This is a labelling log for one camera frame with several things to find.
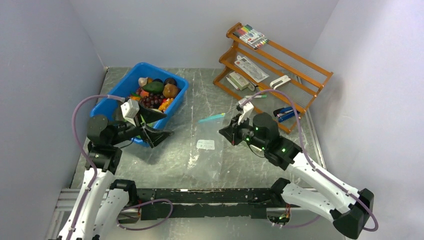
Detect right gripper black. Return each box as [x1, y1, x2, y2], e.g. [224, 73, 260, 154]
[219, 113, 268, 151]

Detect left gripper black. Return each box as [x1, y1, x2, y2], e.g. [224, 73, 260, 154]
[109, 100, 174, 147]

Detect clear zip top bag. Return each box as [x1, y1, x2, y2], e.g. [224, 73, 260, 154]
[185, 113, 226, 183]

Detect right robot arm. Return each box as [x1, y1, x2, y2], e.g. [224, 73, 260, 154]
[218, 112, 379, 240]

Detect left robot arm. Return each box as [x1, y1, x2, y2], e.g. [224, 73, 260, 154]
[57, 100, 172, 240]

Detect orange yellow corn piece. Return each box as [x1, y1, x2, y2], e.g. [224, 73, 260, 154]
[158, 98, 174, 112]

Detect purple grapes bunch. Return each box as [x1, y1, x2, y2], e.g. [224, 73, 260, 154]
[135, 87, 167, 109]

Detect green capped white marker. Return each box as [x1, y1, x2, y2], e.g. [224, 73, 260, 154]
[244, 94, 267, 99]

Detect garlic bulb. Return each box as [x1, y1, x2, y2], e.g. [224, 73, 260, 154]
[137, 77, 149, 88]

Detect blue plastic bin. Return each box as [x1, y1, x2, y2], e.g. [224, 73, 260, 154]
[90, 62, 189, 130]

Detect dark plum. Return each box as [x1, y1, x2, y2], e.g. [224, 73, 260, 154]
[163, 77, 178, 86]

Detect green white box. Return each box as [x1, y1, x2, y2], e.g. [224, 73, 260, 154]
[226, 71, 249, 91]

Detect blue stapler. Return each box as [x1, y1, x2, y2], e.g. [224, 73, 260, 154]
[273, 106, 295, 123]

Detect white stapler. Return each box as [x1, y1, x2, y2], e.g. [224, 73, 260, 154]
[269, 75, 292, 90]

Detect orange wooden shelf rack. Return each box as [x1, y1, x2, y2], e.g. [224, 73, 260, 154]
[213, 22, 333, 134]

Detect packaged item in blister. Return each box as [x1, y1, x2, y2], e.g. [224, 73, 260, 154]
[234, 55, 269, 83]

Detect pack of coloured markers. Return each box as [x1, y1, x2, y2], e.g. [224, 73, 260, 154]
[232, 24, 269, 50]

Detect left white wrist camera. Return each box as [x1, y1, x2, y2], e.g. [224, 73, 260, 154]
[120, 98, 140, 126]

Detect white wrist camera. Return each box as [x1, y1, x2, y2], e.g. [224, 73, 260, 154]
[237, 102, 254, 125]
[120, 98, 140, 126]

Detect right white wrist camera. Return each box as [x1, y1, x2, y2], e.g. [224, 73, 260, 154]
[237, 102, 254, 125]

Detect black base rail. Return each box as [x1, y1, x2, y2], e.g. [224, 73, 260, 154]
[137, 188, 287, 221]

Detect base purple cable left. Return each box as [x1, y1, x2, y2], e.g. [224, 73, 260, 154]
[115, 198, 174, 232]

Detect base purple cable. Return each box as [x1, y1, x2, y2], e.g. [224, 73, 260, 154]
[271, 213, 322, 230]
[115, 198, 174, 232]

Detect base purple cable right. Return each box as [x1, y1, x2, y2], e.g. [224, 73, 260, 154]
[271, 213, 322, 230]

